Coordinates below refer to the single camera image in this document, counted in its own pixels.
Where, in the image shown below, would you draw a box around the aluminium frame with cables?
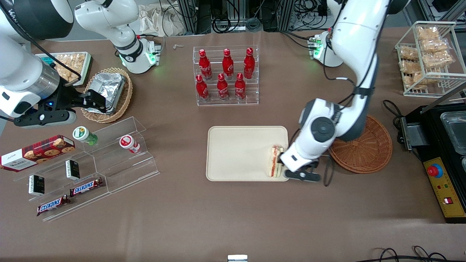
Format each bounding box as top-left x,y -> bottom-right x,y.
159,0 -> 330,34

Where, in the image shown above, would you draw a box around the bagged crackers pile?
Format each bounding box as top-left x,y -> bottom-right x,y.
51,53 -> 86,83

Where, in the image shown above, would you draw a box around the pale green snack tray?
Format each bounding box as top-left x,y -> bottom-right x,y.
35,52 -> 93,88

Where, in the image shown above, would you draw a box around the black machine power cable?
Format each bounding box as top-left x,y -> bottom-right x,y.
382,100 -> 405,144

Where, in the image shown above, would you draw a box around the grey metal bracket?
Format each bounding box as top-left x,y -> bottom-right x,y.
400,116 -> 431,151

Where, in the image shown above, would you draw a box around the yellow control panel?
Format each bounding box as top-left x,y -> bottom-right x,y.
423,157 -> 466,218

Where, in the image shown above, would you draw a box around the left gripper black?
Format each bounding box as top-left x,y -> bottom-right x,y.
279,151 -> 320,174

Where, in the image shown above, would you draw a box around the white wire rack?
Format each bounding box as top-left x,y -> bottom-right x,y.
395,21 -> 466,98

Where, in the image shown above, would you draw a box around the light tan wicker basket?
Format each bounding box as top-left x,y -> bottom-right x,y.
81,67 -> 133,124

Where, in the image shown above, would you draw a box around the grey metal bar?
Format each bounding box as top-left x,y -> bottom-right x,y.
422,86 -> 466,114

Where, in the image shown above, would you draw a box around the green capped drink bottle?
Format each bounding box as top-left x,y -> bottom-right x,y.
72,126 -> 98,146

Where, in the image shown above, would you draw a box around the cream plastic tray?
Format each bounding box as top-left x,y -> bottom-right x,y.
206,126 -> 290,182

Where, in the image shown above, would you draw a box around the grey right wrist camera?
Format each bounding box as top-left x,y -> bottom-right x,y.
14,109 -> 77,128

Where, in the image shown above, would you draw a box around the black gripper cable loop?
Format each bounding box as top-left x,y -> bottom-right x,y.
322,155 -> 336,187

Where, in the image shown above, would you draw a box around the steel pan in machine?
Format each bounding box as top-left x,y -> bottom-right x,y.
440,111 -> 466,156

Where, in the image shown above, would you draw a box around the red cookie box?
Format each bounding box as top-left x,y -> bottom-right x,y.
0,135 -> 76,172

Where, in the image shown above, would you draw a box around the aluminium foil container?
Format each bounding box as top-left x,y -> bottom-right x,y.
88,72 -> 126,114

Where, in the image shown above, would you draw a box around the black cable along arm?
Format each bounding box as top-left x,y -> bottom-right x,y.
322,22 -> 381,110
0,5 -> 82,87

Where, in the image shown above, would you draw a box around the clear acrylic step shelf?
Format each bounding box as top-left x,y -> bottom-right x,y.
14,116 -> 161,222

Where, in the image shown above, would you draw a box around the small black white box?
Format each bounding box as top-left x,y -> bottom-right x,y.
66,159 -> 81,181
28,175 -> 46,197

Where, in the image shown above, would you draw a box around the red cola bottle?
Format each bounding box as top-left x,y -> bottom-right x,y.
244,47 -> 255,80
222,48 -> 235,80
235,72 -> 247,101
217,73 -> 230,102
196,74 -> 210,103
198,49 -> 213,81

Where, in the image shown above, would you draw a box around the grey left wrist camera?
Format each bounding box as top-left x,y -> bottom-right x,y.
283,169 -> 321,183

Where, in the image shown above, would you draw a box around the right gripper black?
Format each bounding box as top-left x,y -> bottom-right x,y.
36,86 -> 107,114

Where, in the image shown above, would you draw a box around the crumpled white cloth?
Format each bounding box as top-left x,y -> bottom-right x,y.
138,4 -> 187,37

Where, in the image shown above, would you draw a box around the black cables on floor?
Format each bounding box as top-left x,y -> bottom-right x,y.
364,246 -> 466,262

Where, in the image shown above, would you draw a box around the clear bag of fried snacks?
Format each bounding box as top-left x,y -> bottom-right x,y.
399,60 -> 421,74
403,72 -> 437,90
417,26 -> 440,40
420,38 -> 449,53
422,51 -> 454,68
399,46 -> 419,61

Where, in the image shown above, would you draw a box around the clear acrylic bottle rack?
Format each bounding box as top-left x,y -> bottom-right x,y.
193,45 -> 260,107

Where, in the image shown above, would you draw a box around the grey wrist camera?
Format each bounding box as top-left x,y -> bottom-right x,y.
283,169 -> 321,183
14,109 -> 77,128

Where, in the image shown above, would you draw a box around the red white yoghurt bottle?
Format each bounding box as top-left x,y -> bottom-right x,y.
119,135 -> 141,154

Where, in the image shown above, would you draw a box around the Snickers chocolate bar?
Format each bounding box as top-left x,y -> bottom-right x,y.
36,195 -> 72,217
69,178 -> 104,197

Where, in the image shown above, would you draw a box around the black countertop machine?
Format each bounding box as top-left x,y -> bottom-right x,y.
400,104 -> 466,223

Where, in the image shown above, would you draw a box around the triangular sandwich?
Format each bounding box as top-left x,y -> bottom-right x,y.
268,144 -> 285,178

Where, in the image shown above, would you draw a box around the round brown wicker basket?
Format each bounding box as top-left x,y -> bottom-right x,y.
328,116 -> 393,174

